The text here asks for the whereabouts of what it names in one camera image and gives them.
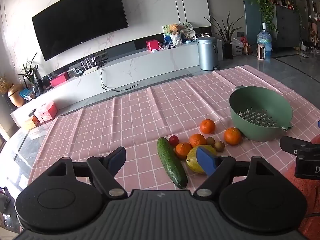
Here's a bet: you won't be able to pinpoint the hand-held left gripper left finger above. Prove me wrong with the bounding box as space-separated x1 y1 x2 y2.
47 146 128 198

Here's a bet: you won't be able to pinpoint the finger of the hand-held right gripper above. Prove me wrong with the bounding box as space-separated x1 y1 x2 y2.
279 135 313 158

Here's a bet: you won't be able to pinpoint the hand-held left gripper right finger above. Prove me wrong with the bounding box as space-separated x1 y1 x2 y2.
193 146 277 198

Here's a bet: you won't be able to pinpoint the orange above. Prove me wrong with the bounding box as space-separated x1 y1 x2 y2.
223 127 242 146
200 119 216 134
189 133 207 147
174 142 192 159

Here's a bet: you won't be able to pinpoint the green cucumber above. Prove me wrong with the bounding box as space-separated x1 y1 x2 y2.
157 137 188 189

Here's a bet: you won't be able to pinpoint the green colander bowl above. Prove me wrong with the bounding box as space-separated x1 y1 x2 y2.
229 86 293 142

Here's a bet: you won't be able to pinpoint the pink checked tablecloth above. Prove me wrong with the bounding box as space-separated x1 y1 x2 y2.
26 65 320 198

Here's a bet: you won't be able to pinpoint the pink gift boxes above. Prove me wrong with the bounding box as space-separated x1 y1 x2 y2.
34 100 58 123

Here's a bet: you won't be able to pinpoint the orange cardboard box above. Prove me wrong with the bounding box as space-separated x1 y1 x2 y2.
24 116 40 130

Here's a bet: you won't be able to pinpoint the small pink heater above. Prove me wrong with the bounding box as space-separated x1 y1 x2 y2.
257 44 268 61

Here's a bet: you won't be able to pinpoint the white marble television cabinet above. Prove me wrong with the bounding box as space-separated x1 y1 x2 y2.
10 39 223 130

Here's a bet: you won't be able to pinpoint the red flat box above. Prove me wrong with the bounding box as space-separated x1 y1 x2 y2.
50 72 69 87

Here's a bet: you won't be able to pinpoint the silver pedal trash can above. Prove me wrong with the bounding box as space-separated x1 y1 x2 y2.
197 36 220 71

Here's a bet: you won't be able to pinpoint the orange bag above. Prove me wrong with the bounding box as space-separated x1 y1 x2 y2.
241 37 253 55

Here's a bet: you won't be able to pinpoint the blue water jug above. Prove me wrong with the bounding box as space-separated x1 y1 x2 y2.
257 22 272 56

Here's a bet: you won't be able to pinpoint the white shopping bag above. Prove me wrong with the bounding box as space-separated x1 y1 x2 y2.
231 38 244 56

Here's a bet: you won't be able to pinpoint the tall snake plant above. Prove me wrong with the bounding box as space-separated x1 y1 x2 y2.
204 10 245 60

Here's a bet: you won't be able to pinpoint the dark drawer cabinet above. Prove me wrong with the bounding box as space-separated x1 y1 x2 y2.
274 4 304 49

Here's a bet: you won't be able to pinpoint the round orange vase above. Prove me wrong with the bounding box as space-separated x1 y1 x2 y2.
7 84 27 107

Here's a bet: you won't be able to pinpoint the small leafy potted plant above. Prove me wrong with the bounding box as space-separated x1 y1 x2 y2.
17 52 42 97

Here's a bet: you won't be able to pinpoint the teddy bear bouquet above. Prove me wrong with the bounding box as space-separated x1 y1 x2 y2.
167 24 183 46

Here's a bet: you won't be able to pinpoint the round decorative fan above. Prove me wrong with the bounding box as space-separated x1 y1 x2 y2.
179 21 197 40

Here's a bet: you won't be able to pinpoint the trailing ivy plant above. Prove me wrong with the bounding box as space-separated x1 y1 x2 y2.
244 0 279 33

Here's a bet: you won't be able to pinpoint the black flat television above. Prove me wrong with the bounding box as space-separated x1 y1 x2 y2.
32 0 129 62

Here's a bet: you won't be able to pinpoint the black cable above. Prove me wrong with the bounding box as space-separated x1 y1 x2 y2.
100 66 139 92

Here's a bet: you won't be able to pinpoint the white wireless router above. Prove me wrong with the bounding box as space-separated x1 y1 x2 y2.
80 55 98 74

